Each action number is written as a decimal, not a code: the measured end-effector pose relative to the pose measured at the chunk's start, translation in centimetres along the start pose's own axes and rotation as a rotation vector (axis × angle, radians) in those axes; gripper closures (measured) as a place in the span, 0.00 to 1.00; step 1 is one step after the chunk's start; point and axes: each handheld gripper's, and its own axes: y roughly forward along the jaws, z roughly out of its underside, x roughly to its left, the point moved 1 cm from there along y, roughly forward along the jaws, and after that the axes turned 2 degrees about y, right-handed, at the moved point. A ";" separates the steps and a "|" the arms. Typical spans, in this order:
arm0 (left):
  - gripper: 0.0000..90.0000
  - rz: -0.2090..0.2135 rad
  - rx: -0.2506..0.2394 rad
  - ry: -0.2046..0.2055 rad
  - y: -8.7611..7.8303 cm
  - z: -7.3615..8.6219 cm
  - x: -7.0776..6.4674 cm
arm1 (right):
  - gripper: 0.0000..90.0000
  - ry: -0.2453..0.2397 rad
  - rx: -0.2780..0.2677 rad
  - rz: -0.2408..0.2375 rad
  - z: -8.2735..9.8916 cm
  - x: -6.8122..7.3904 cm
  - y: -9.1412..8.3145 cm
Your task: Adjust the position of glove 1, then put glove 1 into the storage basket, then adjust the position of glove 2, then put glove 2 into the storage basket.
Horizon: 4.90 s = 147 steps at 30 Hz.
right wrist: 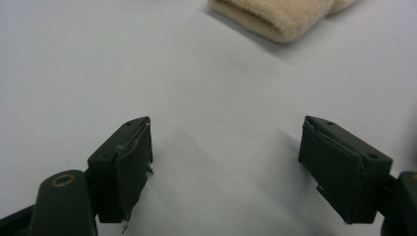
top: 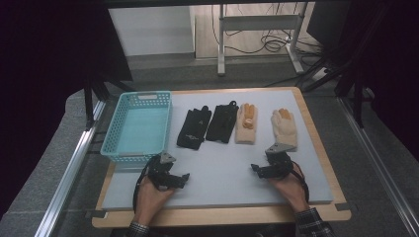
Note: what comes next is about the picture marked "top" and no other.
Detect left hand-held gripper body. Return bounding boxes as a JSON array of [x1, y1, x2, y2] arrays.
[[144, 150, 179, 192]]

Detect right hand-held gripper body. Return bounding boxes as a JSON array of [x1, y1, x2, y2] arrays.
[[263, 142, 296, 181]]

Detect beige glove with orange fingertips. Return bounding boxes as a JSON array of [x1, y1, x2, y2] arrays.
[[270, 108, 298, 150]]

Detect black glove with white print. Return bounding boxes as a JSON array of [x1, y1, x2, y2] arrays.
[[176, 105, 212, 151]]

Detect black glove with wrist loop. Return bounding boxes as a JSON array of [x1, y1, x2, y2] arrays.
[[205, 100, 240, 144]]

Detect turquoise plastic basket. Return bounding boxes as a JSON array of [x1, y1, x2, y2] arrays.
[[99, 91, 173, 164]]

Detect person's right hand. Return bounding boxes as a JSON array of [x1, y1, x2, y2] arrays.
[[267, 162, 310, 213]]

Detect person's left hand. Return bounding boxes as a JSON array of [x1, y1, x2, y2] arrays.
[[132, 177, 176, 228]]

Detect grey foam mat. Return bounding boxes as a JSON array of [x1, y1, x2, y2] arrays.
[[102, 89, 334, 211]]

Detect beige glove with orange patch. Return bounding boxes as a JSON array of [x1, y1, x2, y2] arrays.
[[234, 103, 259, 145]]

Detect grey tape piece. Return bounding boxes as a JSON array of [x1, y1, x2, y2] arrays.
[[85, 209, 109, 219], [334, 201, 353, 212]]

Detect black metal stand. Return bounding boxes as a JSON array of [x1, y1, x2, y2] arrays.
[[335, 63, 376, 129], [83, 74, 134, 131]]

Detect white cabinet panel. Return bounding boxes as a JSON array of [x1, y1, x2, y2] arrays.
[[108, 5, 196, 57]]

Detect dark curtain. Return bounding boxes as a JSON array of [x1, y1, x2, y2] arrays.
[[0, 0, 133, 219], [349, 0, 419, 163]]

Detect left hand-held gripper black cable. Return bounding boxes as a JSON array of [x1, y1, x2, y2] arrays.
[[131, 157, 156, 212]]

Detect hand-held gripper black cable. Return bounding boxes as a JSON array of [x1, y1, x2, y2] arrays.
[[291, 160, 311, 203], [131, 157, 156, 212]]

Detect right hand-held gripper black cable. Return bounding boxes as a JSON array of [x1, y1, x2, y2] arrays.
[[291, 160, 311, 203]]

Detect aluminium rail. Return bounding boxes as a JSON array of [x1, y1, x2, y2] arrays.
[[337, 97, 419, 237], [34, 100, 107, 237]]

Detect black floor cables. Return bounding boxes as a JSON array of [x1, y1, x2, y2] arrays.
[[210, 3, 325, 57]]

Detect white metal desk frame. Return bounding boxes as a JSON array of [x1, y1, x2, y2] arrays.
[[216, 3, 306, 77]]

